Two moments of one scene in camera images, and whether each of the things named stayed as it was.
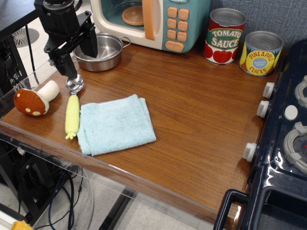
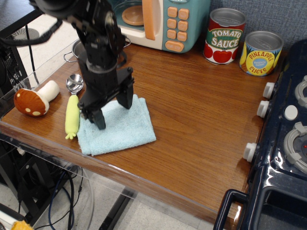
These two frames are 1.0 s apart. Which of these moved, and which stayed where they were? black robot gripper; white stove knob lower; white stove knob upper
Moved: black robot gripper
Stayed: white stove knob upper; white stove knob lower
